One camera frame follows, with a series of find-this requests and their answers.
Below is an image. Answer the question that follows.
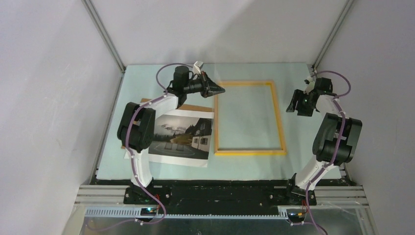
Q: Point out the aluminium corner post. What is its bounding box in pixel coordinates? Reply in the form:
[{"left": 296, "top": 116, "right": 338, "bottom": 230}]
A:
[
  {"left": 81, "top": 0, "right": 126, "bottom": 73},
  {"left": 310, "top": 0, "right": 356, "bottom": 71}
]

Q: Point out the mountain landscape photo print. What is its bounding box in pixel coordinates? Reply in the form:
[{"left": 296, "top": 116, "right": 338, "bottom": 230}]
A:
[{"left": 124, "top": 108, "right": 215, "bottom": 168}]

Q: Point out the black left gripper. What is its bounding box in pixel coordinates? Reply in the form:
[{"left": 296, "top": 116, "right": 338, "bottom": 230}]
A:
[{"left": 184, "top": 71, "right": 225, "bottom": 98}]

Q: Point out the grey slotted cable duct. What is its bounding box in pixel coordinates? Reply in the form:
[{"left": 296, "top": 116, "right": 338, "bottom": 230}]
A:
[{"left": 85, "top": 206, "right": 288, "bottom": 219}]

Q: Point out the aluminium corner post right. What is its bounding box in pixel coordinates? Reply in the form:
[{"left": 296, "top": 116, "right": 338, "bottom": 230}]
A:
[{"left": 310, "top": 0, "right": 356, "bottom": 71}]

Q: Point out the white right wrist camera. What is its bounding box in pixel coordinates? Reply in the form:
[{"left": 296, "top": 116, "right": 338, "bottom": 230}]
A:
[{"left": 303, "top": 76, "right": 316, "bottom": 94}]

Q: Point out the aluminium corner post left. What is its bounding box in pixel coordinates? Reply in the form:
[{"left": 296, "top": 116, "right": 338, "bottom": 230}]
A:
[{"left": 81, "top": 0, "right": 126, "bottom": 73}]

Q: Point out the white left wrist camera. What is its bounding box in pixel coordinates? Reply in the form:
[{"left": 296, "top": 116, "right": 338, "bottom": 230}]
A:
[{"left": 192, "top": 61, "right": 204, "bottom": 75}]

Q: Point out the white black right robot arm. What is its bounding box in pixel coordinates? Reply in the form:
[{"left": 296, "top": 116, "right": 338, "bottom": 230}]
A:
[{"left": 284, "top": 77, "right": 363, "bottom": 205}]

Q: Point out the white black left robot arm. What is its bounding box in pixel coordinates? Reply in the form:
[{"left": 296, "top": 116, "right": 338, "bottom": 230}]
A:
[{"left": 117, "top": 61, "right": 226, "bottom": 204}]

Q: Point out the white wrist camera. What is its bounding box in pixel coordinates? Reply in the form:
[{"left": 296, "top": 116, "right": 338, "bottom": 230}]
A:
[
  {"left": 192, "top": 61, "right": 204, "bottom": 75},
  {"left": 303, "top": 76, "right": 316, "bottom": 94}
]

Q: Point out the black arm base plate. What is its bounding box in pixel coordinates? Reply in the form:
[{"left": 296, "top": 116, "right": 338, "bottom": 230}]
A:
[{"left": 123, "top": 180, "right": 317, "bottom": 216}]

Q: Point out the aluminium front rail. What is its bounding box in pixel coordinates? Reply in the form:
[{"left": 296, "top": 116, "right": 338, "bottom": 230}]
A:
[{"left": 75, "top": 185, "right": 369, "bottom": 210}]

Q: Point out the yellow wooden picture frame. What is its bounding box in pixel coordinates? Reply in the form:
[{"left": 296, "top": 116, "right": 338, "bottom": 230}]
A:
[{"left": 213, "top": 80, "right": 287, "bottom": 156}]

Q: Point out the brown cardboard backing board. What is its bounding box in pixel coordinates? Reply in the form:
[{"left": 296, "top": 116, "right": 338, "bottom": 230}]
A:
[{"left": 121, "top": 98, "right": 214, "bottom": 149}]

